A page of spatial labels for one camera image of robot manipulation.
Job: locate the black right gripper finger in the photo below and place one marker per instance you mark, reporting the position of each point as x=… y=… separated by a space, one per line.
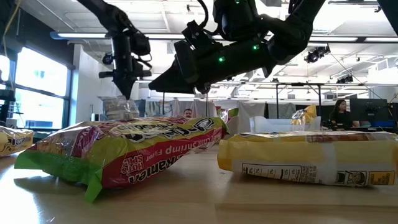
x=174 y=79
x=180 y=91

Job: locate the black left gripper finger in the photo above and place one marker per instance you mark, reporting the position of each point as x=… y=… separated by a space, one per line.
x=129 y=85
x=122 y=85

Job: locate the blue-edged Maruchan ramen packet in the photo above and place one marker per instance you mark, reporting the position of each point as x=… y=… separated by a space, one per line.
x=119 y=109

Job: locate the green-edged Maruchan ramen packet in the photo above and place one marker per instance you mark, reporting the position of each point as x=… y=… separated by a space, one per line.
x=124 y=155
x=228 y=114

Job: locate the yellow Maruchan ramen packet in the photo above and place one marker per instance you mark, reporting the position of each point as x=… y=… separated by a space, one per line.
x=280 y=155
x=15 y=140
x=306 y=115

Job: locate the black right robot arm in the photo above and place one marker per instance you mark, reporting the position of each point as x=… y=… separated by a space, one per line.
x=292 y=31

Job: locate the person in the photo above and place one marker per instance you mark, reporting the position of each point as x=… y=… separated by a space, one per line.
x=187 y=113
x=341 y=116

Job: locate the white draped cloth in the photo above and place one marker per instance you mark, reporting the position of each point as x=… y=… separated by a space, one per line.
x=199 y=109
x=248 y=109

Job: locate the ceiling light strip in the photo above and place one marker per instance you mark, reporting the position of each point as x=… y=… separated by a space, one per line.
x=335 y=39
x=381 y=40
x=164 y=36
x=81 y=35

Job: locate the clear plastic bin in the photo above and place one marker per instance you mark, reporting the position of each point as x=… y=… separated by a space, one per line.
x=267 y=124

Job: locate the large bright window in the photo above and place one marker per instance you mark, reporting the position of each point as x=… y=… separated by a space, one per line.
x=40 y=77

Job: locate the black ceiling spotlight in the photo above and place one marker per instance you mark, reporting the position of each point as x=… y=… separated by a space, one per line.
x=315 y=55
x=345 y=79

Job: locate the black stand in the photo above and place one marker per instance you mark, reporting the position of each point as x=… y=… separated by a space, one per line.
x=6 y=95

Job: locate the black computer monitor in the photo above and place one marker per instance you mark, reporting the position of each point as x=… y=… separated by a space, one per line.
x=370 y=112

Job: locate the blue box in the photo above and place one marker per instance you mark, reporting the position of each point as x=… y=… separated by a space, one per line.
x=382 y=124

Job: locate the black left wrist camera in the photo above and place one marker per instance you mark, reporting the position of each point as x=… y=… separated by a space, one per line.
x=141 y=43

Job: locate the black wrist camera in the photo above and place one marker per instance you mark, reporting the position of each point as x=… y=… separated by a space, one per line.
x=196 y=32
x=141 y=43

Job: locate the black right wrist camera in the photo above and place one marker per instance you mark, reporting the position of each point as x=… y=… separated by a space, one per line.
x=196 y=32

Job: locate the black aluminium rig frame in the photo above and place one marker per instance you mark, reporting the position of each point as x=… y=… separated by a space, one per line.
x=390 y=12

